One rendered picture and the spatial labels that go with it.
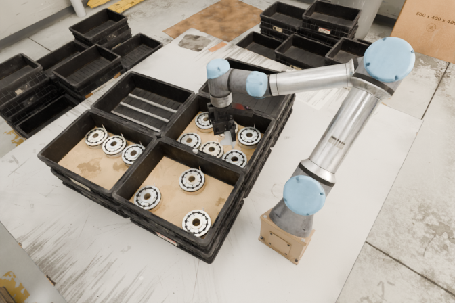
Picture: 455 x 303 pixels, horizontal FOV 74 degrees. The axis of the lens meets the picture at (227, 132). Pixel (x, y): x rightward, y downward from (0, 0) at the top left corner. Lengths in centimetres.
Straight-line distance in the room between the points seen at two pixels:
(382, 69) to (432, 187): 173
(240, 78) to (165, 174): 55
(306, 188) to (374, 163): 72
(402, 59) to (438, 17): 270
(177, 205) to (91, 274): 40
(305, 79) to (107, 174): 88
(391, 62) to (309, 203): 42
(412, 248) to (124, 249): 165
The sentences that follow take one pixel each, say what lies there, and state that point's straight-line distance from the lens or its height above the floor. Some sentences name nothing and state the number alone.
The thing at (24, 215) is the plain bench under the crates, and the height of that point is 70.
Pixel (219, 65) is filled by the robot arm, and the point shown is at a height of 130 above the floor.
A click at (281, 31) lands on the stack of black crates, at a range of 285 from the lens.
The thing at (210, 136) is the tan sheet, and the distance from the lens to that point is 136.
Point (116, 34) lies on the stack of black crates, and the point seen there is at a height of 51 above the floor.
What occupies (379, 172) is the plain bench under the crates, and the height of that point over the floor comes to 70.
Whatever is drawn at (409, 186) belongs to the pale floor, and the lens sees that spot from 244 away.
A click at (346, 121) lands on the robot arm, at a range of 87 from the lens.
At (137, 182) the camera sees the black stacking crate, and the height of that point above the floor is 86.
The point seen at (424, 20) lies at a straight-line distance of 358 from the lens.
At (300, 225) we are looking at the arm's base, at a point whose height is 93.
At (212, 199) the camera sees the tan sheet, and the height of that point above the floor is 83.
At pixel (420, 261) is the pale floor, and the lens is 221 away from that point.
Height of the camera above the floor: 188
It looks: 50 degrees down
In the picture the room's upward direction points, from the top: 4 degrees counter-clockwise
